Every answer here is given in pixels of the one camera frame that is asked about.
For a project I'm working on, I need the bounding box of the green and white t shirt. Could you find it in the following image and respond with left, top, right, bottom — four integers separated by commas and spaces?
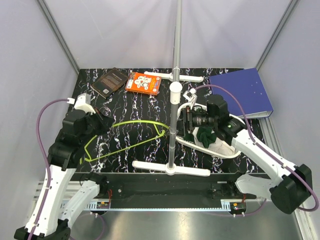
192, 127, 236, 157

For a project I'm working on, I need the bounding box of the grey clothes rack stand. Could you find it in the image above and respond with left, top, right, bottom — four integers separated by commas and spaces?
132, 0, 211, 177

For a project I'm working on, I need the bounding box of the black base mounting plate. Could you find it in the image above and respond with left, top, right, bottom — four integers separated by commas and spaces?
72, 172, 255, 203

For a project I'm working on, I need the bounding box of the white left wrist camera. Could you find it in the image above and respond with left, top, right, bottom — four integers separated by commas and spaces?
73, 93, 96, 115

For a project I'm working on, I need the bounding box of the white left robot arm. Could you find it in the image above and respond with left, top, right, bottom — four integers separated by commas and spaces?
14, 109, 113, 240

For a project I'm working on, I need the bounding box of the blue ring binder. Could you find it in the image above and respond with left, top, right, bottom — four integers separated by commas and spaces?
209, 68, 274, 119

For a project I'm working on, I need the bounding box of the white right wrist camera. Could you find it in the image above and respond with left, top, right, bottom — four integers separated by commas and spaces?
182, 88, 197, 109

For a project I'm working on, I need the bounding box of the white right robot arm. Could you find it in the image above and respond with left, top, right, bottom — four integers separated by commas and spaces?
178, 91, 313, 214

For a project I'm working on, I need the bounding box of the white perforated plastic basket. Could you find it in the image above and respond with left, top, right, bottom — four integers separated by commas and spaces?
175, 102, 245, 159

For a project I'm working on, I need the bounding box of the orange book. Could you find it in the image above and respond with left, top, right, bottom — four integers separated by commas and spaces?
125, 72, 162, 96

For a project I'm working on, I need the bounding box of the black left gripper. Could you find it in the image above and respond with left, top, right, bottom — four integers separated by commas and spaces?
80, 106, 116, 144

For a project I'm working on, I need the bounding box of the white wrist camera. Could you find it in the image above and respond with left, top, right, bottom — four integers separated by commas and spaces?
73, 93, 96, 115
182, 88, 197, 109

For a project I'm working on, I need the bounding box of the lime green clothes hanger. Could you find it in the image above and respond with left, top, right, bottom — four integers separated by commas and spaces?
79, 120, 172, 165

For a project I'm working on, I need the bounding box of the dark brown book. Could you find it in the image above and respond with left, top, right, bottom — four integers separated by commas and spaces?
90, 68, 128, 99

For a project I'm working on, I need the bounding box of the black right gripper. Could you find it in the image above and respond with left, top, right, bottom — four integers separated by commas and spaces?
165, 106, 217, 137

